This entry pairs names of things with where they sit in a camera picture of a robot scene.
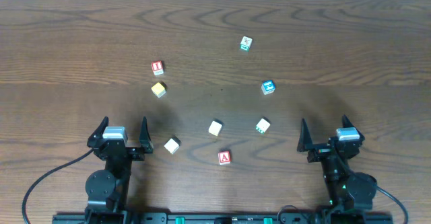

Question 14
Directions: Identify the red letter A block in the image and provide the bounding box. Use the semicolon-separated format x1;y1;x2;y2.
218;151;231;165

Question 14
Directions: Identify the red letter I block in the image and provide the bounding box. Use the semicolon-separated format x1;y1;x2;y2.
151;61;164;75

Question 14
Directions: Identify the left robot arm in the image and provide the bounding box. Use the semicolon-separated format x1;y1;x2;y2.
84;117;154;224

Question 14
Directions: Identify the plain cream block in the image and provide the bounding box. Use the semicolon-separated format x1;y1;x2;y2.
164;138;180;154

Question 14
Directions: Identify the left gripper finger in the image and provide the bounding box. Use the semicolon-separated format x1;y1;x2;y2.
139;116;154;153
87;116;109;147

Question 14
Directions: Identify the cream block green edge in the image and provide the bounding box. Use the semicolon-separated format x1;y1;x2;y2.
255;118;271;134

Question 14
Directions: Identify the yellow wooden block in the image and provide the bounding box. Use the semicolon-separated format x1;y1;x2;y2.
151;82;166;98

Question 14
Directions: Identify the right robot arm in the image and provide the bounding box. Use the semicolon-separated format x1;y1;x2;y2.
297;116;376;223

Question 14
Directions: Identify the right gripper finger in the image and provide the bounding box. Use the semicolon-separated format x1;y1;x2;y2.
341;114;364;140
297;118;313;152

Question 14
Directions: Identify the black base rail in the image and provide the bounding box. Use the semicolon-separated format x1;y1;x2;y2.
52;211;394;224

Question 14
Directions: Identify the cream block yellow edge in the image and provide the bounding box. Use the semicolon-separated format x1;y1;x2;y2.
208;120;223;136

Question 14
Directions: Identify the green picture block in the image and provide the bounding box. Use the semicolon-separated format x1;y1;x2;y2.
240;36;253;51

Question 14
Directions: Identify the blue number 2 block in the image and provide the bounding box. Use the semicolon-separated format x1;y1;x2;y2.
261;80;276;95

